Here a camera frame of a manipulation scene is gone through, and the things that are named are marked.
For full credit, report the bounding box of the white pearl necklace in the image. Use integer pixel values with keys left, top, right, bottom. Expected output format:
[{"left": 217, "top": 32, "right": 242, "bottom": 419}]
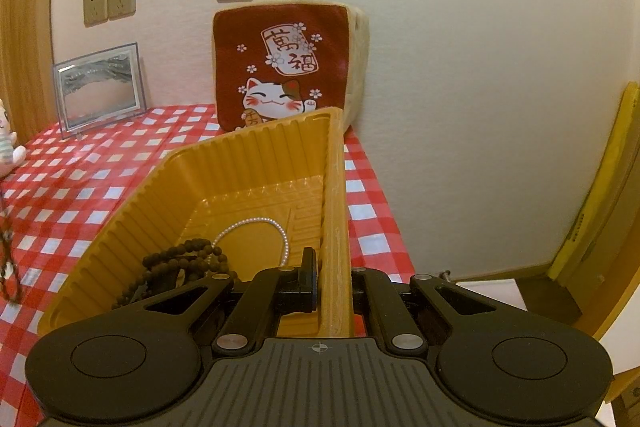
[{"left": 211, "top": 215, "right": 292, "bottom": 269}]

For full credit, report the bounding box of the white cat plush toy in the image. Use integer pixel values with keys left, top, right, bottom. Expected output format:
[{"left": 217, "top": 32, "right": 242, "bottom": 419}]
[{"left": 0, "top": 101, "right": 27, "bottom": 179}]

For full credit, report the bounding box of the red lucky cat cushion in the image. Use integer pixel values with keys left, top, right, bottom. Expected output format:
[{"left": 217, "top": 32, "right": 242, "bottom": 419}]
[{"left": 212, "top": 0, "right": 370, "bottom": 131}]

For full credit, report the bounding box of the beige wall socket middle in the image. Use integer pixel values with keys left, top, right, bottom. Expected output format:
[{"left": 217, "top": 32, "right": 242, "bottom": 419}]
[{"left": 107, "top": 0, "right": 136, "bottom": 20}]

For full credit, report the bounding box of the yellow board by door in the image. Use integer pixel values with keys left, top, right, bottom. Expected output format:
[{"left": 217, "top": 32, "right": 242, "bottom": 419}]
[{"left": 547, "top": 81, "right": 639, "bottom": 281}]

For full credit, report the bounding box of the beige wall socket left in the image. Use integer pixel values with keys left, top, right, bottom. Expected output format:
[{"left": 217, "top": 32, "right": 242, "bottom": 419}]
[{"left": 82, "top": 0, "right": 108, "bottom": 27}]

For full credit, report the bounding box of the red white checkered tablecloth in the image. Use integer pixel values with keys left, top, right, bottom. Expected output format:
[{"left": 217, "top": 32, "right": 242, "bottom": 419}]
[{"left": 0, "top": 103, "right": 417, "bottom": 427}]

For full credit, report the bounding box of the yellow plastic tray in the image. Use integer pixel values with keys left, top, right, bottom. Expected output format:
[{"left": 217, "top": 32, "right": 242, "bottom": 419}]
[{"left": 37, "top": 107, "right": 354, "bottom": 338}]

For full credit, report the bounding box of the wooden door frame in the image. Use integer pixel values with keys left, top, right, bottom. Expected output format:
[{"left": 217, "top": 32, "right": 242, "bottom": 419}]
[{"left": 1, "top": 0, "right": 56, "bottom": 141}]

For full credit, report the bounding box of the dark wooden bead necklace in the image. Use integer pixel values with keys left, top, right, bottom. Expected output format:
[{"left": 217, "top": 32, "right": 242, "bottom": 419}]
[{"left": 112, "top": 236, "right": 239, "bottom": 310}]

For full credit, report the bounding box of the glass sand art frame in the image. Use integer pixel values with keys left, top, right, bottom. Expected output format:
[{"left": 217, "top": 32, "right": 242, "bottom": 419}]
[{"left": 52, "top": 42, "right": 148, "bottom": 138}]

